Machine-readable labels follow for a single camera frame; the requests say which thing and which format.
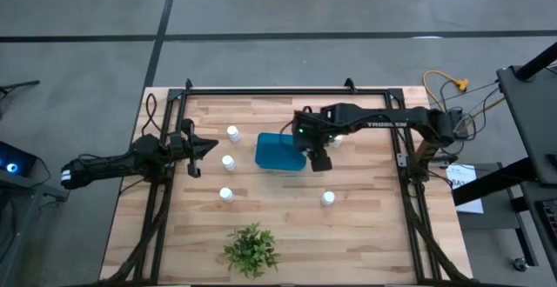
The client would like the black keyboard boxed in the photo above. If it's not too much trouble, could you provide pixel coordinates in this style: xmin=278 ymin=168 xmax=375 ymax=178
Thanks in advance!
xmin=540 ymin=197 xmax=557 ymax=247

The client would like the green plant in white pot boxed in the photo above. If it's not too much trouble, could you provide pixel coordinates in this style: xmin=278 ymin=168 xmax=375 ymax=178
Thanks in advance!
xmin=222 ymin=221 xmax=282 ymax=280

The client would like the white paper sheet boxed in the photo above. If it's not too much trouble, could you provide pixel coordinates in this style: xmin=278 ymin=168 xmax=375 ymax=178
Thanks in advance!
xmin=445 ymin=163 xmax=485 ymax=215

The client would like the teal plastic basket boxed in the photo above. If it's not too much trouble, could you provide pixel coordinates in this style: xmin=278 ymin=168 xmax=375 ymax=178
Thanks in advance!
xmin=254 ymin=131 xmax=308 ymax=173

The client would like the black computer with blue light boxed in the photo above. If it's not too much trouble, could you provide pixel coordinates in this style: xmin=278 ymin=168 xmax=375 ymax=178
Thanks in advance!
xmin=0 ymin=140 xmax=39 ymax=178

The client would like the black aluminium table frame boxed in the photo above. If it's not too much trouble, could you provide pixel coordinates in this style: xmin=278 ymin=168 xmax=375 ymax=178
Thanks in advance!
xmin=97 ymin=85 xmax=475 ymax=286

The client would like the grey equipment cart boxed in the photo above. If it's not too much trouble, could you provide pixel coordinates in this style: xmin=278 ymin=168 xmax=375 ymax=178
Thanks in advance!
xmin=0 ymin=171 xmax=70 ymax=287

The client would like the black rolling workstation desk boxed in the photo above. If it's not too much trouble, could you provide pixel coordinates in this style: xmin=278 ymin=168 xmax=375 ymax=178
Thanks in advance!
xmin=451 ymin=41 xmax=557 ymax=287

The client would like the yellow extension cable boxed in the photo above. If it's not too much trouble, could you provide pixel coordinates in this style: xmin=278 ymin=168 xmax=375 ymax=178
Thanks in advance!
xmin=422 ymin=69 xmax=470 ymax=108

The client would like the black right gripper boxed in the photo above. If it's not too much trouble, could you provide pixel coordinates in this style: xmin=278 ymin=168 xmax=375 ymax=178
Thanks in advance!
xmin=293 ymin=111 xmax=335 ymax=173

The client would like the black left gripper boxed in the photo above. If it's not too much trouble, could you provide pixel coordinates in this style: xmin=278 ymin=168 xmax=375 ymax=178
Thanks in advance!
xmin=168 ymin=118 xmax=219 ymax=179

